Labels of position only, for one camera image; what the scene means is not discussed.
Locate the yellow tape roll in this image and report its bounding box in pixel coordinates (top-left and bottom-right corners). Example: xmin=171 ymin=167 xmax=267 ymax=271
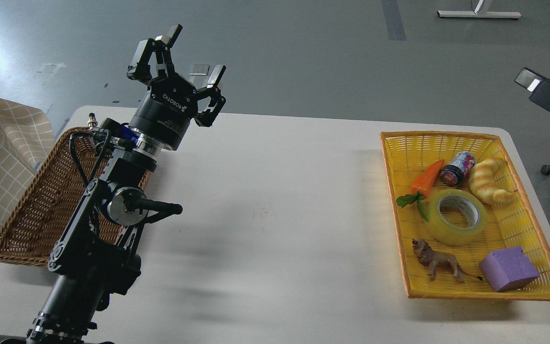
xmin=425 ymin=189 xmax=487 ymax=247

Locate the purple foam block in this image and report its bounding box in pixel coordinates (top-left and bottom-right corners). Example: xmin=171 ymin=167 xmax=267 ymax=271
xmin=479 ymin=246 xmax=540 ymax=292

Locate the orange toy carrot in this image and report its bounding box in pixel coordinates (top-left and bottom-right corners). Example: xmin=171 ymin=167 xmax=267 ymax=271
xmin=395 ymin=159 xmax=444 ymax=221

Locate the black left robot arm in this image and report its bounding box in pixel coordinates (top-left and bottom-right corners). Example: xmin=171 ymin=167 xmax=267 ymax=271
xmin=0 ymin=24 xmax=226 ymax=344

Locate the toy croissant bread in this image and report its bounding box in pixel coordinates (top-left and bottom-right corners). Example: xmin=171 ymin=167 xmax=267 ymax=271
xmin=468 ymin=157 xmax=514 ymax=205

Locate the brown wicker basket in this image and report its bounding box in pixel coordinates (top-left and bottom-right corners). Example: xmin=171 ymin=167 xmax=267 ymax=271
xmin=0 ymin=127 xmax=154 ymax=267

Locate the yellow plastic basket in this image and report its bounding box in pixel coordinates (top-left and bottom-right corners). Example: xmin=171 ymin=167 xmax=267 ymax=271
xmin=381 ymin=131 xmax=550 ymax=301

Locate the white stand base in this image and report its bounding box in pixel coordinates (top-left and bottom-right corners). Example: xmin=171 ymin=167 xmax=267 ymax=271
xmin=436 ymin=0 xmax=522 ymax=20

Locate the brown toy lion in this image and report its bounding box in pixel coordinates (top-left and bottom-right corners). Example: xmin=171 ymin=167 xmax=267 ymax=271
xmin=411 ymin=238 xmax=483 ymax=283

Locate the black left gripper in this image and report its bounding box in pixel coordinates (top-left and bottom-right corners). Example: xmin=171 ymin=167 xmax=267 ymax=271
xmin=127 ymin=24 xmax=226 ymax=151

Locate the small drink can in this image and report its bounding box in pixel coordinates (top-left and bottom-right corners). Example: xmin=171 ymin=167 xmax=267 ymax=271
xmin=439 ymin=151 xmax=476 ymax=186

